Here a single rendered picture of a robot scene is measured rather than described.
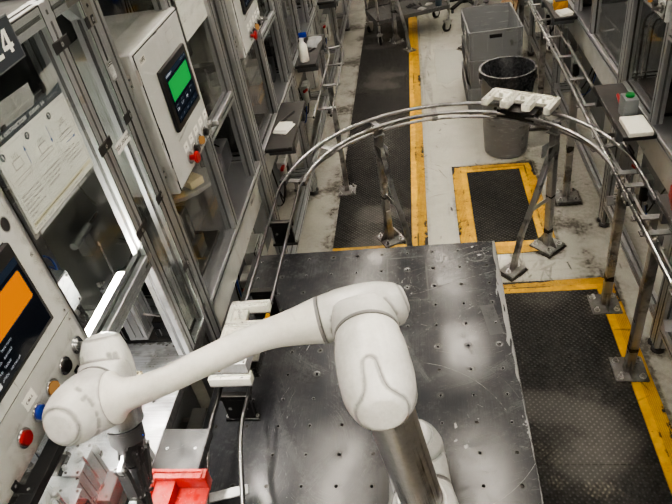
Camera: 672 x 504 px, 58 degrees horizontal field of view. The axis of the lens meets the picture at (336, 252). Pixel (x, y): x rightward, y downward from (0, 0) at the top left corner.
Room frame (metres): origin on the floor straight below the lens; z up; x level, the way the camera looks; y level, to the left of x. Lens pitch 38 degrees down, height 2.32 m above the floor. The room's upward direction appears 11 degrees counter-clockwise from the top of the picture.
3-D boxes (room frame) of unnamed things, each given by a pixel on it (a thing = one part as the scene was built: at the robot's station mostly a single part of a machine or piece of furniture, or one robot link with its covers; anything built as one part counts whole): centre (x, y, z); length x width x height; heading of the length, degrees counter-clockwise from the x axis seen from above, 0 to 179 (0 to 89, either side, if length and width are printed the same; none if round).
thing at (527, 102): (2.84, -1.08, 0.84); 0.37 x 0.14 x 0.10; 46
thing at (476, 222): (3.17, -1.09, 0.01); 1.00 x 0.55 x 0.01; 168
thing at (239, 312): (1.50, 0.37, 0.84); 0.36 x 0.14 x 0.10; 168
